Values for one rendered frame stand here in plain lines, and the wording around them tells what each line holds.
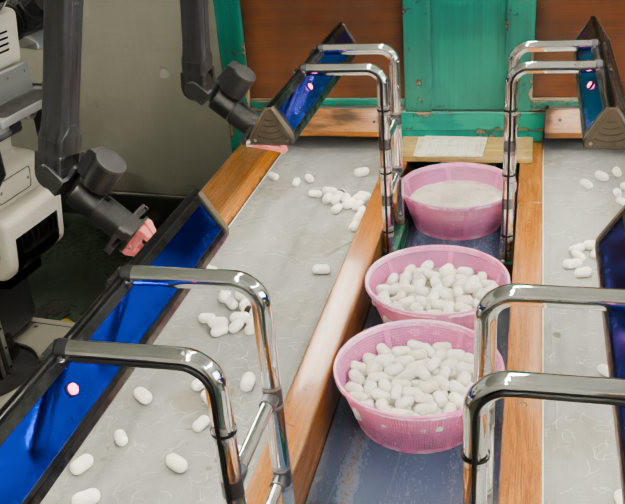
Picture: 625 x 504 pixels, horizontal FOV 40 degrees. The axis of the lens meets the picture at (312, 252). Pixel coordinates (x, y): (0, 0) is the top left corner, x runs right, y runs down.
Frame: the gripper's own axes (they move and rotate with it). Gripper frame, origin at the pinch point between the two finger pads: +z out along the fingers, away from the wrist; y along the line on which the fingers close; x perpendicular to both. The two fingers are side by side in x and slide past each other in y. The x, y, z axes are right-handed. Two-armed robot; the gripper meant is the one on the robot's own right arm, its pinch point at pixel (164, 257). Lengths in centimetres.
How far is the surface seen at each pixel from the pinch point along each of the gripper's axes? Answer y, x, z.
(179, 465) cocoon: -41.2, -4.1, 20.4
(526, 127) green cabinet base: 88, -35, 50
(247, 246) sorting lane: 28.1, 5.4, 11.7
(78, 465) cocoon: -43.6, 5.3, 9.4
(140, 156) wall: 189, 108, -40
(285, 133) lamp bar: 9.5, -29.9, 3.4
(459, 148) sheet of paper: 78, -24, 39
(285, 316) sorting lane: 1.7, -4.9, 23.8
